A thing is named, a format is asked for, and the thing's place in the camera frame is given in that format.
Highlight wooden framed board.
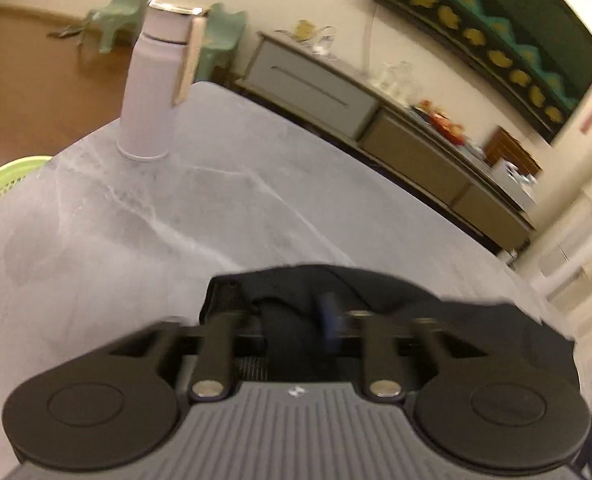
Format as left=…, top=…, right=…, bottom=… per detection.
left=483, top=127, right=542, bottom=176

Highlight white storage basket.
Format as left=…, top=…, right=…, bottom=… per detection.
left=491, top=160, right=537, bottom=211

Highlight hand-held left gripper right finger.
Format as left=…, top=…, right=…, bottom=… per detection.
left=317, top=292, right=483, bottom=402

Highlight white insulated bottle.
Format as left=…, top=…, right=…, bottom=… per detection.
left=116, top=0, right=211, bottom=161

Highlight orange fruit bowl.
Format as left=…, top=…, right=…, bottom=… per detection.
left=416, top=100, right=464, bottom=138

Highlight black garment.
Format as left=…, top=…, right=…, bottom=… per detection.
left=198, top=263, right=584, bottom=411

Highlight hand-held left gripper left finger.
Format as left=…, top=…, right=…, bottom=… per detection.
left=108, top=310, right=241, bottom=402

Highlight lime green basket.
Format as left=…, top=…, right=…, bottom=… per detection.
left=0, top=156, right=54, bottom=218

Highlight glass cups on tray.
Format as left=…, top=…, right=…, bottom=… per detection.
left=368, top=60, right=421, bottom=106

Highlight small green plastic chair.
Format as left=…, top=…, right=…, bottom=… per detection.
left=83, top=0, right=149, bottom=53
left=203, top=2, right=247, bottom=78

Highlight dark wall hanging yellow motifs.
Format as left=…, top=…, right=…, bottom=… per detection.
left=360, top=0, right=592, bottom=146

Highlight grey and brown sideboard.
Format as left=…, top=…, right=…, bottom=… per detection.
left=236, top=30, right=537, bottom=256

